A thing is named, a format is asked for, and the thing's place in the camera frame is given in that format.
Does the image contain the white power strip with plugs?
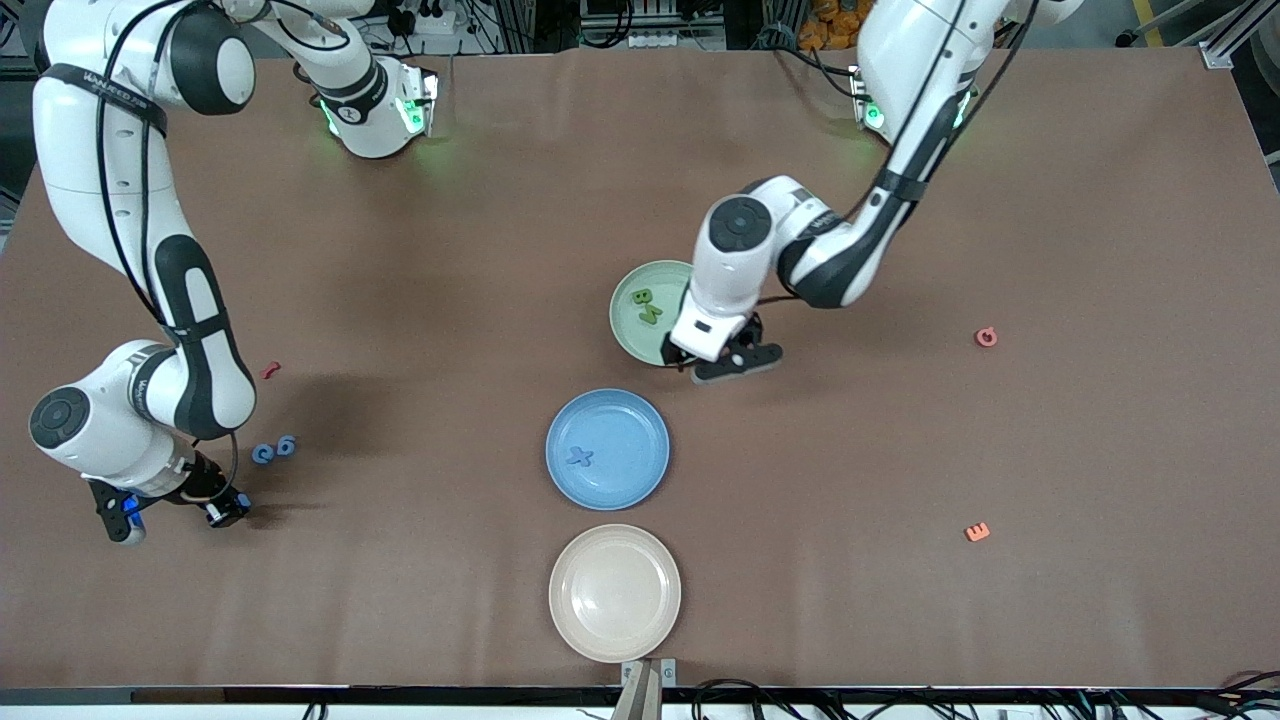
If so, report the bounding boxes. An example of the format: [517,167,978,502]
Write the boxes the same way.
[395,0,459,37]

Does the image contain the black looped cable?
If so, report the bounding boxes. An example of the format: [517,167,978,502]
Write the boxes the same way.
[690,678,801,720]

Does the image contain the green plate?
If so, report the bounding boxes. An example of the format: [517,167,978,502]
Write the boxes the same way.
[609,260,701,368]

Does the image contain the black cable with connector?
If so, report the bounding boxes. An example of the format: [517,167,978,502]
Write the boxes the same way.
[1190,670,1280,717]

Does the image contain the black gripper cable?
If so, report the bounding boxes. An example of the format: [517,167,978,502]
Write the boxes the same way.
[195,430,241,501]

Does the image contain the blue plate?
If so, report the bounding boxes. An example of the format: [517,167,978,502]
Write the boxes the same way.
[545,388,671,512]

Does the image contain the beige plate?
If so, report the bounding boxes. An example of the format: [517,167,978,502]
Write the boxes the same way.
[548,523,683,664]

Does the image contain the large table cover sheet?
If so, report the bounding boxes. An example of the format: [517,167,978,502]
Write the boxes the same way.
[0,48,1280,691]

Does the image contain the aluminium frame profile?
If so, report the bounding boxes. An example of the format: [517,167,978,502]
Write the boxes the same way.
[1198,0,1280,71]

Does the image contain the bag of orange objects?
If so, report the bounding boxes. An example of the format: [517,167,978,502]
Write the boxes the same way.
[800,0,873,51]

